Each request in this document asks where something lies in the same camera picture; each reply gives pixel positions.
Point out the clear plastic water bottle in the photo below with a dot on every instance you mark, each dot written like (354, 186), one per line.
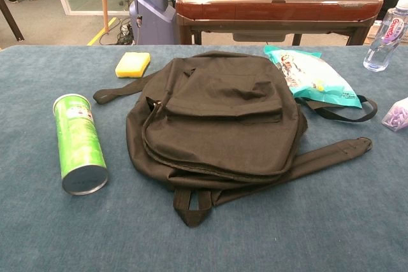
(382, 49)

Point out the white plastic basket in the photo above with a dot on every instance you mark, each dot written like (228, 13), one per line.
(373, 33)

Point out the green chips can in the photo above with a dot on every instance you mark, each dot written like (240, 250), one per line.
(76, 138)

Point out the brown mahjong table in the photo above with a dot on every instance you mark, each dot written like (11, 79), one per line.
(271, 7)

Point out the dark table leg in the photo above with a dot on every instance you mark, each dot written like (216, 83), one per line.
(12, 20)

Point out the teal snack bag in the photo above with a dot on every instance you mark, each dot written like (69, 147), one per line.
(312, 74)

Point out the black fabric backpack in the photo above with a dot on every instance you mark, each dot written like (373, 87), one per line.
(223, 109)

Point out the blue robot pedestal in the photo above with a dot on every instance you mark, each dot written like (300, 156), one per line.
(153, 14)

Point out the purple candy clear bag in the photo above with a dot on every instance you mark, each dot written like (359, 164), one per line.
(396, 116)

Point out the blue felt table cover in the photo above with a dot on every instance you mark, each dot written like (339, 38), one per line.
(287, 221)

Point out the yellow sponge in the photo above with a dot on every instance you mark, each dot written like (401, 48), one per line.
(132, 65)

